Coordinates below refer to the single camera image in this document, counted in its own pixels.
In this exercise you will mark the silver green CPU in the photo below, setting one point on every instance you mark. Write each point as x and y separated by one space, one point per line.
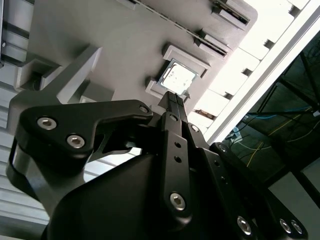
177 75

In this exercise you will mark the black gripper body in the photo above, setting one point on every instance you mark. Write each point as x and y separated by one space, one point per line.
112 205

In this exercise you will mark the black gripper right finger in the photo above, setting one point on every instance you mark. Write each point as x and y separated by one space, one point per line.
220 190

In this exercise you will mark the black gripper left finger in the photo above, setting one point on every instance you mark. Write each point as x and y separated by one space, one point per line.
62 125

